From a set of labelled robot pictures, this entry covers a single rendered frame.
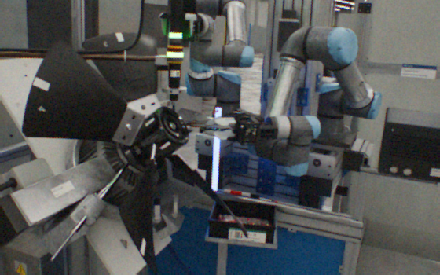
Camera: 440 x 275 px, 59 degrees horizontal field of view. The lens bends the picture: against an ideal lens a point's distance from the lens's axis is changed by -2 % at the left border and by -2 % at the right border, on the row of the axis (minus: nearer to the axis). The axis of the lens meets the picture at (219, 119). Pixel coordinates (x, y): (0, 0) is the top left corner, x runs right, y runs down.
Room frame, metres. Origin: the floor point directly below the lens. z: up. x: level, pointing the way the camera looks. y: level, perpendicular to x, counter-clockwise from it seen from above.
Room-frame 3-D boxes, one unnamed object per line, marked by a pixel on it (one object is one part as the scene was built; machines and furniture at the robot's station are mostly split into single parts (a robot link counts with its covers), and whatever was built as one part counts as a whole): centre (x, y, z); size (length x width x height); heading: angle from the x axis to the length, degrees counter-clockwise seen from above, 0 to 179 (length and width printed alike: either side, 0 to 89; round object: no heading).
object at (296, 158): (1.25, -0.25, 1.08); 0.11 x 0.08 x 0.11; 49
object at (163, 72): (1.11, 0.14, 1.34); 0.09 x 0.07 x 0.10; 103
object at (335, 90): (1.70, -0.49, 1.20); 0.13 x 0.12 x 0.14; 49
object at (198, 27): (1.23, 0.11, 1.47); 0.12 x 0.08 x 0.09; 169
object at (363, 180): (1.25, -0.49, 0.96); 0.03 x 0.03 x 0.20; 68
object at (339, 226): (1.41, -0.09, 0.82); 0.90 x 0.04 x 0.08; 68
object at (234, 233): (1.23, -0.10, 0.85); 0.22 x 0.17 x 0.07; 82
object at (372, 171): (1.21, -0.59, 1.04); 0.24 x 0.03 x 0.03; 68
